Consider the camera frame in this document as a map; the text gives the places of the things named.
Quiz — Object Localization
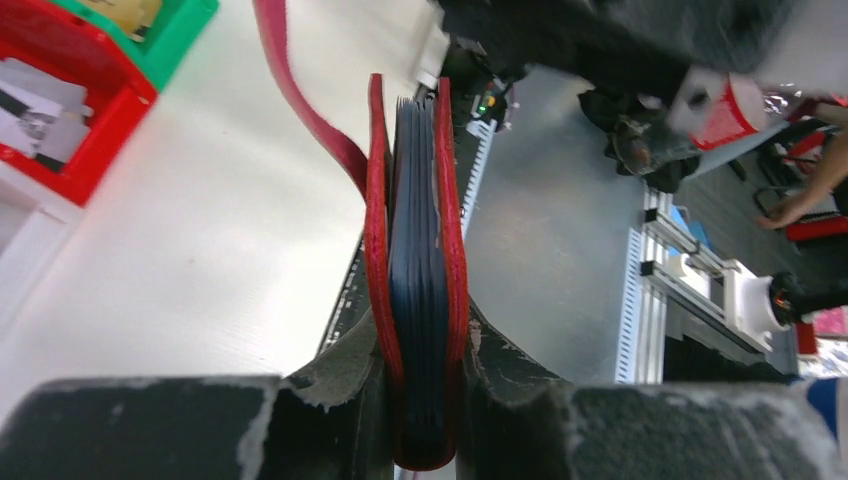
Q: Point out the white cards in red bin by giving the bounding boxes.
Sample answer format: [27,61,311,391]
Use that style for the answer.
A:
[1,57,93,172]

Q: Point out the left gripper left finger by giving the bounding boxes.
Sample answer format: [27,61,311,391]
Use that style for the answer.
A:
[1,315,393,479]

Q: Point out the red leather card holder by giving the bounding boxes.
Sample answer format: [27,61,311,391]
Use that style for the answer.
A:
[254,1,470,471]

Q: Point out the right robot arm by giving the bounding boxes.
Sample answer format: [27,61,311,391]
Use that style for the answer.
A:
[438,0,847,176]

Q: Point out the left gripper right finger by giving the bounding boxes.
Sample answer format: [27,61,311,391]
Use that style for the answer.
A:
[457,308,842,479]

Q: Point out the cola bottle red label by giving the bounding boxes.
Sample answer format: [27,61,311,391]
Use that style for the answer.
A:
[665,66,796,152]

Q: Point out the red plastic bin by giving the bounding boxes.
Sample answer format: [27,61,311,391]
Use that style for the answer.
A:
[1,1,158,206]

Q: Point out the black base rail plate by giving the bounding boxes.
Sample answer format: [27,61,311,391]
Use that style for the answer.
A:
[317,190,461,355]

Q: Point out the white cable duct strip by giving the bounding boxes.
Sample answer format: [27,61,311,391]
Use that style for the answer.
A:
[456,119,499,237]

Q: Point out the white plastic bin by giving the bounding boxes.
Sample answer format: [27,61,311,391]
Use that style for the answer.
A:
[1,163,84,333]

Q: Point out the gold cards in green bin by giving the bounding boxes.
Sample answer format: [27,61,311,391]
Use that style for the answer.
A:
[81,0,163,43]

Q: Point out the green plastic bin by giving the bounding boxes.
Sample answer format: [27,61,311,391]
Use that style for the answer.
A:
[53,0,219,92]

